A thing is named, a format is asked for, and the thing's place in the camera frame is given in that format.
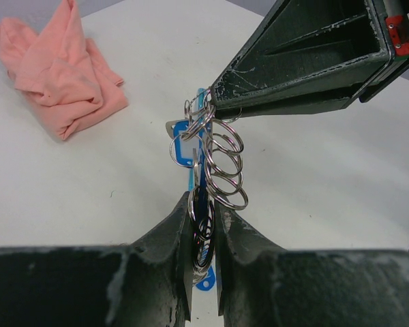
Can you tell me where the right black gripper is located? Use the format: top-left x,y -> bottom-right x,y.
211,0 -> 409,104

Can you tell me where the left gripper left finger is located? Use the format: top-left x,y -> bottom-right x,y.
0,195 -> 192,326

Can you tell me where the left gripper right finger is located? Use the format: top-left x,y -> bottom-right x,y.
215,204 -> 409,326

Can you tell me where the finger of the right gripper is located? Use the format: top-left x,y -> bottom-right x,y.
213,81 -> 363,119

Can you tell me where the keyring holder with blue handle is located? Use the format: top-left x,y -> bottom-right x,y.
165,88 -> 248,291

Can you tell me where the pink cloth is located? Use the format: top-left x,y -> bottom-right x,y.
0,1 -> 128,140

